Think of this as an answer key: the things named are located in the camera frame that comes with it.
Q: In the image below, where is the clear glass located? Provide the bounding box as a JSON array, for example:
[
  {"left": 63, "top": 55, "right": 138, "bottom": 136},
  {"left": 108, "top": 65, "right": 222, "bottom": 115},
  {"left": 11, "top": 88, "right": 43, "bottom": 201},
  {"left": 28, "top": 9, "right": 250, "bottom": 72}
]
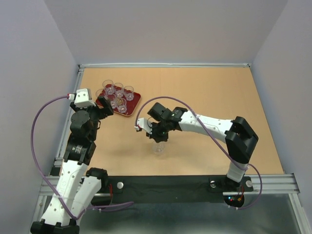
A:
[
  {"left": 102, "top": 79, "right": 115, "bottom": 95},
  {"left": 124, "top": 86, "right": 134, "bottom": 101},
  {"left": 107, "top": 94, "right": 117, "bottom": 109},
  {"left": 117, "top": 98, "right": 127, "bottom": 114},
  {"left": 152, "top": 142, "right": 165, "bottom": 155},
  {"left": 96, "top": 89, "right": 107, "bottom": 99}
]

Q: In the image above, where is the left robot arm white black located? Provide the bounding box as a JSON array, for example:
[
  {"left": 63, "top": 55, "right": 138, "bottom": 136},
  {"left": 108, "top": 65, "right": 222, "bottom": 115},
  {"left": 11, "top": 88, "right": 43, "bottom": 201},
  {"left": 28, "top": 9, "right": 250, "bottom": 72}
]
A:
[{"left": 30, "top": 97, "right": 114, "bottom": 234}]

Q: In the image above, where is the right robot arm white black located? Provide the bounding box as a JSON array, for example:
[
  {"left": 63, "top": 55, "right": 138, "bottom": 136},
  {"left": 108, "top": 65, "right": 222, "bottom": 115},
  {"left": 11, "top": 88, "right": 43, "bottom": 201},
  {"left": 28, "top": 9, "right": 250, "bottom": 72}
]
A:
[{"left": 136, "top": 102, "right": 258, "bottom": 190}]

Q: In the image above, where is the red rectangular tray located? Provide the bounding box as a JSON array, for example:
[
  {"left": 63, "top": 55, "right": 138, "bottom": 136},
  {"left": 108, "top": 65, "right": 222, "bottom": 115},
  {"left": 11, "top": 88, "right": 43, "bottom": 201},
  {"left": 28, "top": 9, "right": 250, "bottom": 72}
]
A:
[{"left": 96, "top": 92, "right": 141, "bottom": 117}]

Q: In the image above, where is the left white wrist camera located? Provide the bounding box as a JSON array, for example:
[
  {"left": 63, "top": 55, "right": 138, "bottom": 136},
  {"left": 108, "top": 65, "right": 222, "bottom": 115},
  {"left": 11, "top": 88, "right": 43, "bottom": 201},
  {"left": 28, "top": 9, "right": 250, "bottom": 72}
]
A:
[{"left": 68, "top": 88, "right": 96, "bottom": 108}]

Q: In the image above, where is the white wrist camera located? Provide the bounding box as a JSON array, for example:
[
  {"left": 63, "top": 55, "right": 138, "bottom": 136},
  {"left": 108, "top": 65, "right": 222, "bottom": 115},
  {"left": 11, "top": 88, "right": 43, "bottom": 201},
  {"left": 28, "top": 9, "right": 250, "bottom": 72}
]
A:
[
  {"left": 134, "top": 118, "right": 152, "bottom": 134},
  {"left": 68, "top": 88, "right": 96, "bottom": 108}
]

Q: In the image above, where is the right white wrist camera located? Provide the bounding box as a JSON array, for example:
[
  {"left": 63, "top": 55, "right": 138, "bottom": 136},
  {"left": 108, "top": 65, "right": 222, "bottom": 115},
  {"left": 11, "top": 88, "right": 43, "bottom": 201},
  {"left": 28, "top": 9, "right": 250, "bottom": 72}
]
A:
[{"left": 134, "top": 118, "right": 152, "bottom": 134}]

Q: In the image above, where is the aluminium left rail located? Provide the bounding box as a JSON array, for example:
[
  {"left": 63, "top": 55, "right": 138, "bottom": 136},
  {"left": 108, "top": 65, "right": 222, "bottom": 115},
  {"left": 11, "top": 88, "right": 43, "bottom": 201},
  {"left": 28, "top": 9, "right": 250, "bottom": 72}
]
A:
[{"left": 49, "top": 68, "right": 84, "bottom": 176}]

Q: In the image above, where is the aluminium rail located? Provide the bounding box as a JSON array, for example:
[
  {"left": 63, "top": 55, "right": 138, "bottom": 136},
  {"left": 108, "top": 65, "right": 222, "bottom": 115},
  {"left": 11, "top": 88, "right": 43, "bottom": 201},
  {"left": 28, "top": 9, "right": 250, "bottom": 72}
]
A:
[
  {"left": 78, "top": 62, "right": 250, "bottom": 68},
  {"left": 49, "top": 68, "right": 84, "bottom": 176},
  {"left": 39, "top": 174, "right": 300, "bottom": 196}
]

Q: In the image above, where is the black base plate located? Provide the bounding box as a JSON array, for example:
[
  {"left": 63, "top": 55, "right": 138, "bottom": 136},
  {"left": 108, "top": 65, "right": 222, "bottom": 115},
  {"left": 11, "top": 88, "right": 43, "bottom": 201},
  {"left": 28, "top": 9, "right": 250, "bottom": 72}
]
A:
[{"left": 79, "top": 175, "right": 254, "bottom": 204}]

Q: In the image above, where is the aluminium back rail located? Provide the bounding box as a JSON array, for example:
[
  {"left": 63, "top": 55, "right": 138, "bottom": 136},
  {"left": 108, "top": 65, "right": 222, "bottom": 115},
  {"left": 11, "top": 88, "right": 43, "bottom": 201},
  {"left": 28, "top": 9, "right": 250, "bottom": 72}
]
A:
[{"left": 78, "top": 62, "right": 250, "bottom": 68}]

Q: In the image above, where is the aluminium front rail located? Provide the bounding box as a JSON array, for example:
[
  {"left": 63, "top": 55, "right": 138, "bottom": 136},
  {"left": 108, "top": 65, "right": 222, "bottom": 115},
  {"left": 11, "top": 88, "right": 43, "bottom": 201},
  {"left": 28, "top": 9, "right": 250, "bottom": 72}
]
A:
[{"left": 39, "top": 174, "right": 300, "bottom": 196}]

